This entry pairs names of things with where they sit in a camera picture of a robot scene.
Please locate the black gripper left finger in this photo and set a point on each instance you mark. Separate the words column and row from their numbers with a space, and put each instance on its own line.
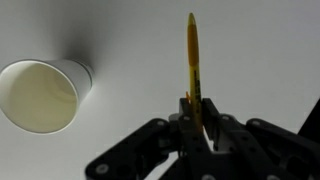
column 140, row 146

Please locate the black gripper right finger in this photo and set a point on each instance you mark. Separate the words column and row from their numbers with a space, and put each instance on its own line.
column 253, row 150

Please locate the yellow pen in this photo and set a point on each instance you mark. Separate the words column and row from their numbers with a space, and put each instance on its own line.
column 193, row 60

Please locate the white paper cup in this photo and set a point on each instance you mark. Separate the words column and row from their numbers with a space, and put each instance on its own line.
column 36, row 96

